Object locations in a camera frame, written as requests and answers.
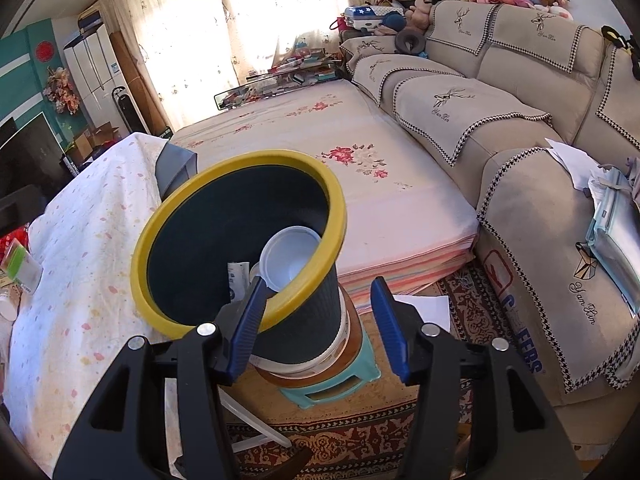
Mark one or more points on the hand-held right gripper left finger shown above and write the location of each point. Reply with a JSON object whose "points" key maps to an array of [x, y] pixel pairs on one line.
{"points": [[247, 325]]}

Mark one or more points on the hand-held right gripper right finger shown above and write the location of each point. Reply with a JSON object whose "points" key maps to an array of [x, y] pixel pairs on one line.
{"points": [[392, 335]]}

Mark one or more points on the red snack packet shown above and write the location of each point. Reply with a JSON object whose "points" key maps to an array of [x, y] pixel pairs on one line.
{"points": [[15, 245]]}

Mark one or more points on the green clear plastic cup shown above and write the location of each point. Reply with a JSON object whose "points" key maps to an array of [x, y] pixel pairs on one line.
{"points": [[22, 265]]}

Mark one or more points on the white paper cup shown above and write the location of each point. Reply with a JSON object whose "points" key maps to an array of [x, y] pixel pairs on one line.
{"points": [[290, 260]]}

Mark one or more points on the dark bin with yellow rim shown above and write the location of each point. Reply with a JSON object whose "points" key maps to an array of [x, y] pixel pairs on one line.
{"points": [[210, 230]]}

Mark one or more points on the teal plastic stool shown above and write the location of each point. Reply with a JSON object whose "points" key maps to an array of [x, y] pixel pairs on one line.
{"points": [[365, 360]]}

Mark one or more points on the brown round board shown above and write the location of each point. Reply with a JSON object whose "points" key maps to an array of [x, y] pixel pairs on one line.
{"points": [[355, 332]]}

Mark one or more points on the white paper sheet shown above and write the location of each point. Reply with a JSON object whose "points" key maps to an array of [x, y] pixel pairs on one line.
{"points": [[430, 310]]}

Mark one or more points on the white round container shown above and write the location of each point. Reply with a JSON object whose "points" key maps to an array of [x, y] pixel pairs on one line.
{"points": [[344, 317]]}

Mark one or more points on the large black television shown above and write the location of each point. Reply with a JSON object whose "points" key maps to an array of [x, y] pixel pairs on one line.
{"points": [[30, 155]]}

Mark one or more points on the stack of striped mats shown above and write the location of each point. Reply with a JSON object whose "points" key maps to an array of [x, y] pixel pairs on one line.
{"points": [[400, 280]]}

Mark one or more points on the black tall printed box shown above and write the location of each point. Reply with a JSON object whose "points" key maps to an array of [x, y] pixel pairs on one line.
{"points": [[70, 165]]}

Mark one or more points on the open cardboard box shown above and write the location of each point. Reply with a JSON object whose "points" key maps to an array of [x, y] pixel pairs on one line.
{"points": [[81, 147], [102, 135]]}

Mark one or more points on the table with floral cloth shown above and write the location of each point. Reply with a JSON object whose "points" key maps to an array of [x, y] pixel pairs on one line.
{"points": [[90, 260]]}

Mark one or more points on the red patterned rug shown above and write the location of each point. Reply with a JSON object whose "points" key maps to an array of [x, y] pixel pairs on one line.
{"points": [[350, 410]]}

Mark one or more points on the white printed woven sack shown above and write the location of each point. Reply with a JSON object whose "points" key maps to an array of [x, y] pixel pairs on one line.
{"points": [[505, 305]]}

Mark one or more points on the black bladeless tower fan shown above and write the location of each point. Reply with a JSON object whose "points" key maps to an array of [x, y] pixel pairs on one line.
{"points": [[134, 121]]}

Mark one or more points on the grey table cover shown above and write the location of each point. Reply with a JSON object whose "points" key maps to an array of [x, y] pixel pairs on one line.
{"points": [[175, 170]]}

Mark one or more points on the white standing air conditioner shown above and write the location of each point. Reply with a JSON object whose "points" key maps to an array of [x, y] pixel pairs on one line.
{"points": [[95, 65]]}

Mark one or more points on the black printed carton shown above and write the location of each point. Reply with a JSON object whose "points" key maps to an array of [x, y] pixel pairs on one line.
{"points": [[165, 132]]}

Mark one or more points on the floral sheet mattress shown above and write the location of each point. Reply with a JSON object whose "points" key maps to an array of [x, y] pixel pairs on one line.
{"points": [[300, 160]]}

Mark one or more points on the brown rolled mat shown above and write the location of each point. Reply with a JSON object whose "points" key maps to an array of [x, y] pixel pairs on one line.
{"points": [[135, 70]]}

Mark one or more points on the stack of flat boxes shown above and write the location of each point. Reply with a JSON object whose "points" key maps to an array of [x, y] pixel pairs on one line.
{"points": [[90, 17]]}

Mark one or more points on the cream embroidered curtain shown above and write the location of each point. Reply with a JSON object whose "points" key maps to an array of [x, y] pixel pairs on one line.
{"points": [[300, 0], [165, 35]]}

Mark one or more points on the glass coffee table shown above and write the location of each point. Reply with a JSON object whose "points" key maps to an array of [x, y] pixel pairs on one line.
{"points": [[260, 91]]}

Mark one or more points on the clear plastic document bag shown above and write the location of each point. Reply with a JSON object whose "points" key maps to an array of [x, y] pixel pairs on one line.
{"points": [[615, 250]]}

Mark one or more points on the loose white papers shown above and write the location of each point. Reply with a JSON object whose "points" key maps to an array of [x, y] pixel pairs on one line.
{"points": [[570, 160]]}

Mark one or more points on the pile of books and boxes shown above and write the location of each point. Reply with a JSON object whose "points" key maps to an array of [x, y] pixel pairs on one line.
{"points": [[305, 60]]}

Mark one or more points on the beige fabric sofa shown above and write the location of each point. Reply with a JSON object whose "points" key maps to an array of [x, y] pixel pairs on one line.
{"points": [[525, 85]]}

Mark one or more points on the dark neck pillow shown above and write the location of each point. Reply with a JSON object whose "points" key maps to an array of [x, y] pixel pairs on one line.
{"points": [[402, 45]]}

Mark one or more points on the pink handbag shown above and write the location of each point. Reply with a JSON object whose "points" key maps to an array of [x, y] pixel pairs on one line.
{"points": [[339, 25]]}

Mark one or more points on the blue star-patterned bag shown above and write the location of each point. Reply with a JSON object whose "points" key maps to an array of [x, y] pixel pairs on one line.
{"points": [[365, 15]]}

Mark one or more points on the black yellow plush toy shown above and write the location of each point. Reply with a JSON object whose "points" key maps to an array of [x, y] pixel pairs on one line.
{"points": [[620, 42]]}

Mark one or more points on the white table frame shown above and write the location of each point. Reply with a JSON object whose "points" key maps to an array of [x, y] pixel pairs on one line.
{"points": [[260, 432]]}

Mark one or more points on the artificial flower wall decoration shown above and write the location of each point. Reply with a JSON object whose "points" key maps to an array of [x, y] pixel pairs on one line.
{"points": [[62, 90]]}

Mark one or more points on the red round wall decoration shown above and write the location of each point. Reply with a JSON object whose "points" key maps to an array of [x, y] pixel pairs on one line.
{"points": [[45, 50]]}

